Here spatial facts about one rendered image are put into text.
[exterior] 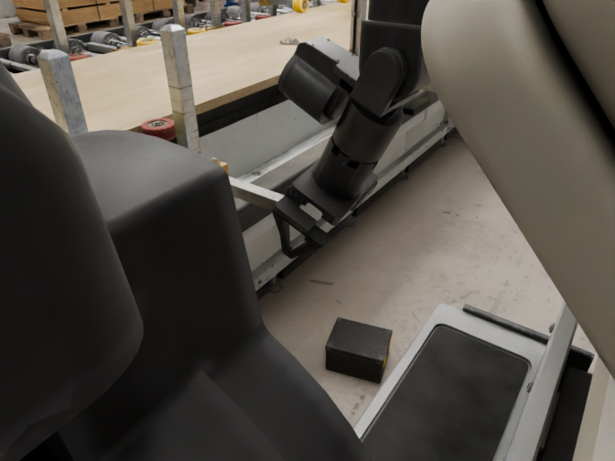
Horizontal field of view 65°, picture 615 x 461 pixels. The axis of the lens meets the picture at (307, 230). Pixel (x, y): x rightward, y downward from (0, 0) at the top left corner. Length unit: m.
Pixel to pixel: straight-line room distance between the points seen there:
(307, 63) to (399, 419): 0.33
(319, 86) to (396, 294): 1.64
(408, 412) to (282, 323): 1.57
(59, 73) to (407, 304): 1.55
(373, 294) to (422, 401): 1.70
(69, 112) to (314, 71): 0.52
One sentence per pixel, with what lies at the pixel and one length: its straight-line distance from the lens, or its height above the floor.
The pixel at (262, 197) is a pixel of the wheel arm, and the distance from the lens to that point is 1.05.
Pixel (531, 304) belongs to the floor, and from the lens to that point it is 2.19.
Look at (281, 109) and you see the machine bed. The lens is 1.69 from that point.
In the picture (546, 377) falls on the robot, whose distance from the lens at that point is 0.32.
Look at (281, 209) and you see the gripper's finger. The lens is 0.51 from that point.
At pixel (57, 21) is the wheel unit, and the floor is 1.01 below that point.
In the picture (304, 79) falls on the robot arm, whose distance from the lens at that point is 0.49.
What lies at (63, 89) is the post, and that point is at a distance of 0.90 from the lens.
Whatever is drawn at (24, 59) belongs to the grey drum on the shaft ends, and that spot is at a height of 0.81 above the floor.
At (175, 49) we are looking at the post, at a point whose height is 1.11.
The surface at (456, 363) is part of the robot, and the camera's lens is 0.39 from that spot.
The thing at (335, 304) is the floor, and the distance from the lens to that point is 1.99.
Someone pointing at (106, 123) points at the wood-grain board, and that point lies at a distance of 1.31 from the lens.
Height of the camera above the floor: 1.32
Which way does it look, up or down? 33 degrees down
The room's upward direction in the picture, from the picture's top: straight up
